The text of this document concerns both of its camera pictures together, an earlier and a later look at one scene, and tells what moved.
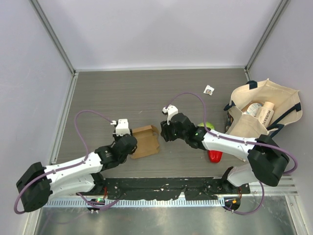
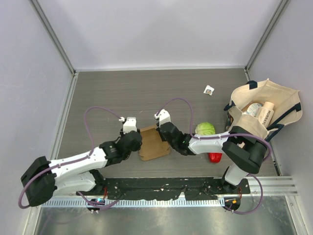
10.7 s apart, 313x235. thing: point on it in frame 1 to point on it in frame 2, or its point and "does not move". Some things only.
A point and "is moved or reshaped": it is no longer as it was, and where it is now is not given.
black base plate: [198, 188] does not move
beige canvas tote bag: [257, 109] does not move
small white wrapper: [209, 90] does not move
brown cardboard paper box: [147, 138] is moved or reshaped
